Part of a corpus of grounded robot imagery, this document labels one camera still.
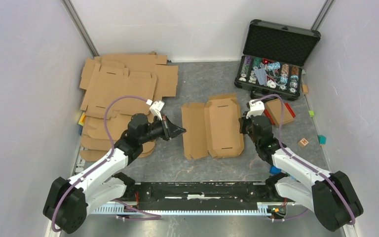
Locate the red flat block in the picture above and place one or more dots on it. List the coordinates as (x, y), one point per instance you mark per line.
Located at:
(289, 115)

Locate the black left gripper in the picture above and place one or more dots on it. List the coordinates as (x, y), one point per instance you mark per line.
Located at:
(170, 130)

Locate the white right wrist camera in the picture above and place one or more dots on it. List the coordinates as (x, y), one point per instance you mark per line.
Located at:
(255, 108)

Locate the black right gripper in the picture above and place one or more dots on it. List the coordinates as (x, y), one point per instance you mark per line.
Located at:
(243, 121)

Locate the wooden letter cube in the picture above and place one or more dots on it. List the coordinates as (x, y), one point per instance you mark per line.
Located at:
(303, 142)

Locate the teal cube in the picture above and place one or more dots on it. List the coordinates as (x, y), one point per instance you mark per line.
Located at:
(322, 139)

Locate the colourful blocks under cardboard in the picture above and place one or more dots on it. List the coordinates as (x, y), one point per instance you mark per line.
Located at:
(81, 122)

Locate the stack of flat cardboard sheets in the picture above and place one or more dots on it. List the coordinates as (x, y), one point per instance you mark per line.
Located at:
(117, 86)

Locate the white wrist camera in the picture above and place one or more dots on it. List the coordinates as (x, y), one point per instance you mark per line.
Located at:
(255, 108)
(156, 108)

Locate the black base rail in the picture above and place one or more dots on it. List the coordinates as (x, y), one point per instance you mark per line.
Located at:
(199, 196)

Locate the brown cardboard box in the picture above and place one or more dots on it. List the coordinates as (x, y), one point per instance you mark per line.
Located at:
(212, 128)
(276, 109)

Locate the black poker chip case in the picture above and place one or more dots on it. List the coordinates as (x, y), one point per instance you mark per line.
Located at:
(273, 57)

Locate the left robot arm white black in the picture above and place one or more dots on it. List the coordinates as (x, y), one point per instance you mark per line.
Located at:
(71, 200)

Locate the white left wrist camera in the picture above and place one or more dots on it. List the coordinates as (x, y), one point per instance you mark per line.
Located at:
(156, 108)

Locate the blue block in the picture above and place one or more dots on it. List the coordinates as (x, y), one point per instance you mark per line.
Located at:
(274, 170)

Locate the small wooden block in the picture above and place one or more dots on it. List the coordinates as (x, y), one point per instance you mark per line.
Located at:
(305, 89)

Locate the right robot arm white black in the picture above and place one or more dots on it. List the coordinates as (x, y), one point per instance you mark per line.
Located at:
(329, 195)

